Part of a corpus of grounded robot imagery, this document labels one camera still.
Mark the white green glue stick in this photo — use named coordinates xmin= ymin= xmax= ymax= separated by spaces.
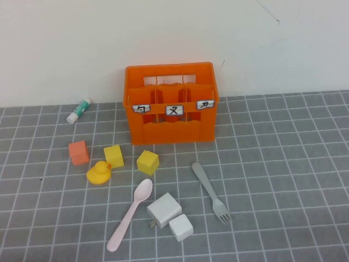
xmin=66 ymin=98 xmax=92 ymax=124

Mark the paper label with spoon character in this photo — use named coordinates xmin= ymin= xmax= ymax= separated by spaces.
xmin=132 ymin=104 xmax=152 ymax=114

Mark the paper label with knife character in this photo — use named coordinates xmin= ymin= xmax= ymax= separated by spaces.
xmin=196 ymin=99 xmax=216 ymax=110

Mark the white foam cube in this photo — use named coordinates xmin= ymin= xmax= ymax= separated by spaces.
xmin=169 ymin=213 xmax=195 ymax=242

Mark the yellow rubber duck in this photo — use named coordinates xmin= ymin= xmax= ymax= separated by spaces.
xmin=86 ymin=160 xmax=112 ymax=186

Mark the grey plastic fork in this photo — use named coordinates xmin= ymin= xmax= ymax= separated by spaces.
xmin=191 ymin=162 xmax=233 ymax=225

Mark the orange foam cube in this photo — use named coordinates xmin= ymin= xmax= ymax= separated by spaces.
xmin=68 ymin=140 xmax=91 ymax=166

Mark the white wall charger plug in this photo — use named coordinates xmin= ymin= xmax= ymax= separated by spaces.
xmin=146 ymin=192 xmax=183 ymax=229

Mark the orange plastic cutlery holder crate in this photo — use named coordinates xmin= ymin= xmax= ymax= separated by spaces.
xmin=123 ymin=61 xmax=220 ymax=145

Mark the paper label with fork character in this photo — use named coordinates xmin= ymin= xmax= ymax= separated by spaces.
xmin=165 ymin=104 xmax=185 ymax=116

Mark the grey checkered tablecloth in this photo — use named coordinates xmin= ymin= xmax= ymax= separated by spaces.
xmin=0 ymin=90 xmax=349 ymax=262

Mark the yellow foam cube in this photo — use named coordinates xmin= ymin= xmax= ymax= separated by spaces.
xmin=103 ymin=145 xmax=125 ymax=169
xmin=136 ymin=150 xmax=160 ymax=176

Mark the pale pink plastic spoon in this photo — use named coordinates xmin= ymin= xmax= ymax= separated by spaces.
xmin=106 ymin=178 xmax=154 ymax=253

